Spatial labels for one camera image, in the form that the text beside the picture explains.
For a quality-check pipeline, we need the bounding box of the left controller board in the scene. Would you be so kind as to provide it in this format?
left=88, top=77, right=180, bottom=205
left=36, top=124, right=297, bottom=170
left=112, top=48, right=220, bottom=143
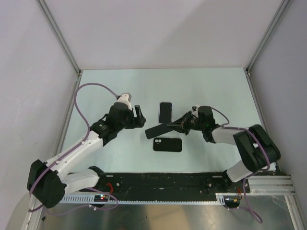
left=94, top=194, right=110, bottom=202

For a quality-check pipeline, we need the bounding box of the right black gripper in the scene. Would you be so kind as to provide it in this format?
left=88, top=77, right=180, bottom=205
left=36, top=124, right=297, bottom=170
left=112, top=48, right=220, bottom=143
left=167, top=111, right=205, bottom=135

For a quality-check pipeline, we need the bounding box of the right aluminium frame post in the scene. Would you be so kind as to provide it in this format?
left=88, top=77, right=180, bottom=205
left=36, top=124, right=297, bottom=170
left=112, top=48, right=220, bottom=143
left=246, top=0, right=292, bottom=77

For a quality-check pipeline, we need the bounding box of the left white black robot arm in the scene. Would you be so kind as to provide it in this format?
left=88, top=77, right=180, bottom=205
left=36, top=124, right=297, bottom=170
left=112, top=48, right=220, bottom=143
left=27, top=102, right=146, bottom=208

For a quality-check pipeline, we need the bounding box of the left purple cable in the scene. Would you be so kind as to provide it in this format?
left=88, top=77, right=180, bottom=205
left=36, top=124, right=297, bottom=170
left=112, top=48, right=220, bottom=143
left=28, top=83, right=120, bottom=213

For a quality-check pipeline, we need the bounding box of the right controller board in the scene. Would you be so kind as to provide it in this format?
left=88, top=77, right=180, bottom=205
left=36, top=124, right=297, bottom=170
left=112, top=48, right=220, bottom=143
left=224, top=197, right=241, bottom=209

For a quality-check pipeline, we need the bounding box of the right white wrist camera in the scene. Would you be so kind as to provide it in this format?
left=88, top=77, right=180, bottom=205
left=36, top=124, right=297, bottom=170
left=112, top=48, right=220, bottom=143
left=190, top=104, right=200, bottom=116

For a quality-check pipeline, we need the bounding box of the grey slotted cable duct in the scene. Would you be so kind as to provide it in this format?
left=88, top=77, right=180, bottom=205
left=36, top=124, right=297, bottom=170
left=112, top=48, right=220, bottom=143
left=60, top=194, right=225, bottom=205

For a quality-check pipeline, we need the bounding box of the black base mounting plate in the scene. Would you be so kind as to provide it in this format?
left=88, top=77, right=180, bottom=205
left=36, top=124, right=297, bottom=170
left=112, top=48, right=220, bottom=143
left=79, top=176, right=251, bottom=202

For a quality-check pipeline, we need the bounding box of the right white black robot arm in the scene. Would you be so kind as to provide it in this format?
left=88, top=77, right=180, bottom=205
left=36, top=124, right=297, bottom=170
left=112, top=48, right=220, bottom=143
left=167, top=105, right=281, bottom=192

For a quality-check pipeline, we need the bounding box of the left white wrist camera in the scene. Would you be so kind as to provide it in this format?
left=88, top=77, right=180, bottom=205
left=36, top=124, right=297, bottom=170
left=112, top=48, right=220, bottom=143
left=117, top=92, right=131, bottom=107

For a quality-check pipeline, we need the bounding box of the controller board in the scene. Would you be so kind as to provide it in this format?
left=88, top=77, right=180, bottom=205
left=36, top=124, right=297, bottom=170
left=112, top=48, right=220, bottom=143
left=224, top=197, right=241, bottom=209
left=94, top=194, right=110, bottom=202

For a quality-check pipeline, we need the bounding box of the aluminium frame post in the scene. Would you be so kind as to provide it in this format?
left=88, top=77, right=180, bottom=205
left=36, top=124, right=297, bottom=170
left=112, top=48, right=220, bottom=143
left=246, top=0, right=292, bottom=77
left=36, top=0, right=81, bottom=76

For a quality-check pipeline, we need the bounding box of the lilac silicone phone case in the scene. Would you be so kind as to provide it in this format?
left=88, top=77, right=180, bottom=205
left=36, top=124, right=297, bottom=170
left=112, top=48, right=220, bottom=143
left=157, top=102, right=173, bottom=125

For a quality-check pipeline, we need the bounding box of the left aluminium frame post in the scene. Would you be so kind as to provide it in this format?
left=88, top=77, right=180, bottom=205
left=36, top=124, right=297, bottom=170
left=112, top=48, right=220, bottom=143
left=36, top=0, right=81, bottom=76

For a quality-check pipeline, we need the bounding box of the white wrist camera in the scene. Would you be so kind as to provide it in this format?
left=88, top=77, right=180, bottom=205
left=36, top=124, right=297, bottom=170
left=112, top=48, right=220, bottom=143
left=190, top=104, right=200, bottom=116
left=117, top=92, right=131, bottom=107

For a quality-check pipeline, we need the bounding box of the black phone case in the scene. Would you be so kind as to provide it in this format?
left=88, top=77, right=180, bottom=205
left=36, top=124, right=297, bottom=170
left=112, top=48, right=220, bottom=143
left=153, top=138, right=182, bottom=152

